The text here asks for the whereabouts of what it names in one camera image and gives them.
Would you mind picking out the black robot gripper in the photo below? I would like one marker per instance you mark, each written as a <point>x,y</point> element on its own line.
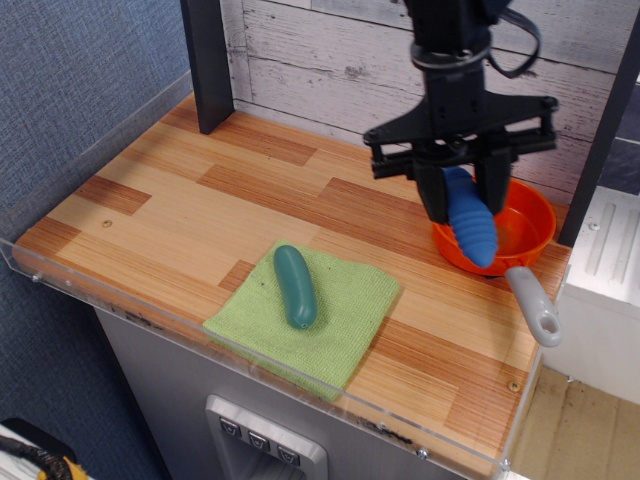
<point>459,121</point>

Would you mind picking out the blue handled fork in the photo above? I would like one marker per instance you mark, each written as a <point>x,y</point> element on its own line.
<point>472,222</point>

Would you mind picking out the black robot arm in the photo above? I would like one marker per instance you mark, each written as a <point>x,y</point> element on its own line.
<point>453,26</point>

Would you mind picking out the green cloth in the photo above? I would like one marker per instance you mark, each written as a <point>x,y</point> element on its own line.
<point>353,299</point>

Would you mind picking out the white ribbed appliance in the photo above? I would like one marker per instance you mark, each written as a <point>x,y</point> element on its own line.
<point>598,301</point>

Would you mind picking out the green toy cucumber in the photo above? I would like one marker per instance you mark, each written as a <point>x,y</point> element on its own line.
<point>296,287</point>

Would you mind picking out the silver toy fridge cabinet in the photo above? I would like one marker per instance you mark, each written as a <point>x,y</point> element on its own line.
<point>213,421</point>

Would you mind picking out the clear acrylic guard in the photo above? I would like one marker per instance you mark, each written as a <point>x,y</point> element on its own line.
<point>158,235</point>

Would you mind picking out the orange pan with grey handle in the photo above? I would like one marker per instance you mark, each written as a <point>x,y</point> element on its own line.
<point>524,228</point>

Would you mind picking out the right dark grey post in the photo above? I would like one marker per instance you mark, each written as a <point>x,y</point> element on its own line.
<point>598,154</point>

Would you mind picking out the dark grey post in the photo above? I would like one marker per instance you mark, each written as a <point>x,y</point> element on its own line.
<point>598,154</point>
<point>208,60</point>

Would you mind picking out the left dark grey post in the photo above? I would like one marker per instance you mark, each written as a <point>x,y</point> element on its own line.
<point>208,60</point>

